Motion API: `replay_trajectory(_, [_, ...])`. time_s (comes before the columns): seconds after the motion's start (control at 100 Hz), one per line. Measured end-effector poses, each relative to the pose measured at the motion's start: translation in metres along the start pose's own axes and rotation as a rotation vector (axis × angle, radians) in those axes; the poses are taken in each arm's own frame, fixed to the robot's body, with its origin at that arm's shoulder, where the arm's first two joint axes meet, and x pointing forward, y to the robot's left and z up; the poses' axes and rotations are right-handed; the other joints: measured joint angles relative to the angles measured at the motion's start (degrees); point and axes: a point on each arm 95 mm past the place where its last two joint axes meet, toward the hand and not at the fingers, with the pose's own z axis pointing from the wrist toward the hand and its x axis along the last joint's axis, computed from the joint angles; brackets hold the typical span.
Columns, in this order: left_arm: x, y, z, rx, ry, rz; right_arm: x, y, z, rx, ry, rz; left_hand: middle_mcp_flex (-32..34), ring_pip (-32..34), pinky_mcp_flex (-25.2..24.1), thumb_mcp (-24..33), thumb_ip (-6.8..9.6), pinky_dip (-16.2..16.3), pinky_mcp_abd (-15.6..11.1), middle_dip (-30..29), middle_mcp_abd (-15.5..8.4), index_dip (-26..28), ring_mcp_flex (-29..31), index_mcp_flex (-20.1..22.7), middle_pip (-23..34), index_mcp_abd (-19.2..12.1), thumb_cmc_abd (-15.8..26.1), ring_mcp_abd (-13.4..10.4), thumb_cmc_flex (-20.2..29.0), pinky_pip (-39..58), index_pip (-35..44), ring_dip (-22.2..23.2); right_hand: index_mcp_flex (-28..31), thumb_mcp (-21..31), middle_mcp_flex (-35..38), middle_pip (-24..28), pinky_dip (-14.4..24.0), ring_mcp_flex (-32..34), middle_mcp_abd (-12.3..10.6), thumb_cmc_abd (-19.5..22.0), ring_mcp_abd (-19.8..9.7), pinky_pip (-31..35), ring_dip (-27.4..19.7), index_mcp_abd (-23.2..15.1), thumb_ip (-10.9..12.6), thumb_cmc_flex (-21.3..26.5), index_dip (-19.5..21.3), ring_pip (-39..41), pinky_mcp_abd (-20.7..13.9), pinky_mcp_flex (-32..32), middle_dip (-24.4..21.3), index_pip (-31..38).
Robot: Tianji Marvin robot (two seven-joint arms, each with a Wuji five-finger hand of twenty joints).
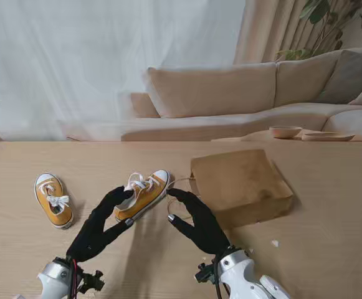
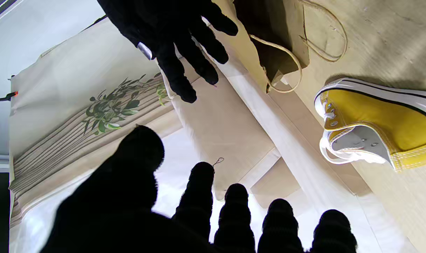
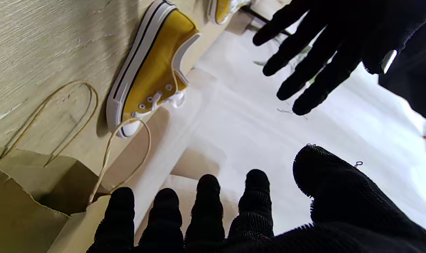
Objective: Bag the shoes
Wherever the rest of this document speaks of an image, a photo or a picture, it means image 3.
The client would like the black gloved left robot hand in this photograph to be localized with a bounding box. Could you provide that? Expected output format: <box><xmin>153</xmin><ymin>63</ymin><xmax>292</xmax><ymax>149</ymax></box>
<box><xmin>252</xmin><ymin>0</ymin><xmax>426</xmax><ymax>120</ymax></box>

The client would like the yellow canvas sneaker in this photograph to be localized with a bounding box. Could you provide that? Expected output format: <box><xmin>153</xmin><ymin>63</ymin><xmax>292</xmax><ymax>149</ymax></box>
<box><xmin>208</xmin><ymin>0</ymin><xmax>252</xmax><ymax>25</ymax></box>
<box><xmin>106</xmin><ymin>0</ymin><xmax>201</xmax><ymax>138</ymax></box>

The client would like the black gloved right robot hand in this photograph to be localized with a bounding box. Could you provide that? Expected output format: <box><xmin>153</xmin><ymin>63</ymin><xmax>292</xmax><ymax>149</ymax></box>
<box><xmin>86</xmin><ymin>144</ymin><xmax>426</xmax><ymax>253</ymax></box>

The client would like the brown paper bag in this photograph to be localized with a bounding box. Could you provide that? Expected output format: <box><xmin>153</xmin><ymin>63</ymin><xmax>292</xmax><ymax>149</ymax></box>
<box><xmin>0</xmin><ymin>80</ymin><xmax>152</xmax><ymax>253</ymax></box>

